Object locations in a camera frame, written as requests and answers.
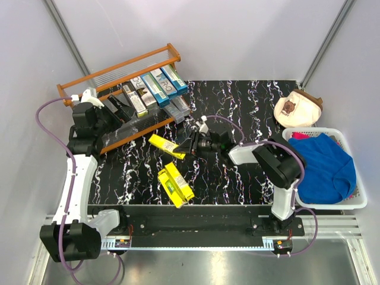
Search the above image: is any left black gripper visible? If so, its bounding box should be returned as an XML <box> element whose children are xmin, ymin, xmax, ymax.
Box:
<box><xmin>94</xmin><ymin>95</ymin><xmax>135</xmax><ymax>136</ymax></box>

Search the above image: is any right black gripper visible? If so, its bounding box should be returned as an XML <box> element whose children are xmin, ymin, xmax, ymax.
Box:
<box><xmin>174</xmin><ymin>129</ymin><xmax>220</xmax><ymax>159</ymax></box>

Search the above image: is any yellow toothpaste box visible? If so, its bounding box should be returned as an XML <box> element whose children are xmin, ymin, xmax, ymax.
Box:
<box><xmin>164</xmin><ymin>162</ymin><xmax>195</xmax><ymax>201</ymax></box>
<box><xmin>158</xmin><ymin>170</ymin><xmax>186</xmax><ymax>208</ymax></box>
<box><xmin>148</xmin><ymin>134</ymin><xmax>185</xmax><ymax>160</ymax></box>

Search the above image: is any silver black toothpaste box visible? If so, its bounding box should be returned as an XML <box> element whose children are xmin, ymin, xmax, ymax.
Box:
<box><xmin>131</xmin><ymin>77</ymin><xmax>158</xmax><ymax>110</ymax></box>

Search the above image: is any blue toothpaste box with label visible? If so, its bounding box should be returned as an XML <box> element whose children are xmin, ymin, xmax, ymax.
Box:
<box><xmin>141</xmin><ymin>72</ymin><xmax>170</xmax><ymax>107</ymax></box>

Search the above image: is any silver toothpaste box angled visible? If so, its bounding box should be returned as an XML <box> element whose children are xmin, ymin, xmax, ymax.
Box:
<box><xmin>171</xmin><ymin>96</ymin><xmax>191</xmax><ymax>116</ymax></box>

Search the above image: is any blue toothpaste box plain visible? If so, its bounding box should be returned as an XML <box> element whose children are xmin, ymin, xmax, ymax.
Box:
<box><xmin>150</xmin><ymin>68</ymin><xmax>178</xmax><ymax>99</ymax></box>

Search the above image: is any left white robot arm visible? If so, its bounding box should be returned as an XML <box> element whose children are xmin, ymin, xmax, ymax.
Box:
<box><xmin>40</xmin><ymin>87</ymin><xmax>131</xmax><ymax>266</ymax></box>

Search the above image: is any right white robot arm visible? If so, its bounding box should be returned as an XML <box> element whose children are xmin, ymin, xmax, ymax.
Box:
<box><xmin>173</xmin><ymin>115</ymin><xmax>306</xmax><ymax>236</ymax></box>

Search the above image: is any orange wooden shelf rack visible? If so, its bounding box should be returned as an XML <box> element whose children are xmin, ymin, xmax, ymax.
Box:
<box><xmin>57</xmin><ymin>43</ymin><xmax>181</xmax><ymax>154</ymax></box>

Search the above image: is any pink cloth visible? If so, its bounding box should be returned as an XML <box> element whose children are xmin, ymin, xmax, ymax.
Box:
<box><xmin>292</xmin><ymin>132</ymin><xmax>310</xmax><ymax>140</ymax></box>

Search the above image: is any blue cloth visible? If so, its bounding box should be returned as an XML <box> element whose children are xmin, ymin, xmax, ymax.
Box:
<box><xmin>289</xmin><ymin>134</ymin><xmax>357</xmax><ymax>204</ymax></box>

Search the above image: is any white plastic basket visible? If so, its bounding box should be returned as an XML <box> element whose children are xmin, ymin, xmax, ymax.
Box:
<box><xmin>282</xmin><ymin>127</ymin><xmax>368</xmax><ymax>210</ymax></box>

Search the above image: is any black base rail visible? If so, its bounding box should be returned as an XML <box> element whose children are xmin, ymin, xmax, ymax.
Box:
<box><xmin>109</xmin><ymin>205</ymin><xmax>305</xmax><ymax>250</ymax></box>

